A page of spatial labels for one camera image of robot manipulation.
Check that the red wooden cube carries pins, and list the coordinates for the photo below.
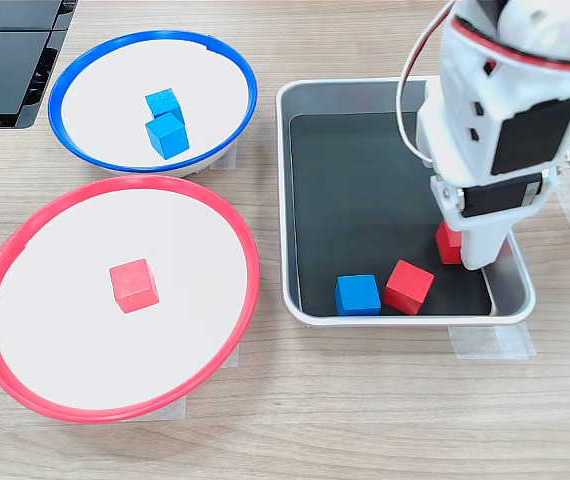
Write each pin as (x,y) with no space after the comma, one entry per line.
(133,286)
(408,286)
(447,245)

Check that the blue wooden cube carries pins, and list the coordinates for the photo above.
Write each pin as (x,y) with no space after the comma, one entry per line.
(164,102)
(357,296)
(167,137)

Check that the silver metal tray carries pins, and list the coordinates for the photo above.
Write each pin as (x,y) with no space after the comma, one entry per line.
(512,300)

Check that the black tray liner mat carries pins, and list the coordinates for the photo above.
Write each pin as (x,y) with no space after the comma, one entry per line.
(355,200)

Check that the white dish blue rim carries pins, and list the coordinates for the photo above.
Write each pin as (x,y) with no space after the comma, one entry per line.
(105,100)

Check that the white dish red rim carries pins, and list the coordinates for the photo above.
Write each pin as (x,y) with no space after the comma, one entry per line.
(65,325)

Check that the black flat device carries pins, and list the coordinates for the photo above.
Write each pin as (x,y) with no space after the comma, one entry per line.
(0,70)

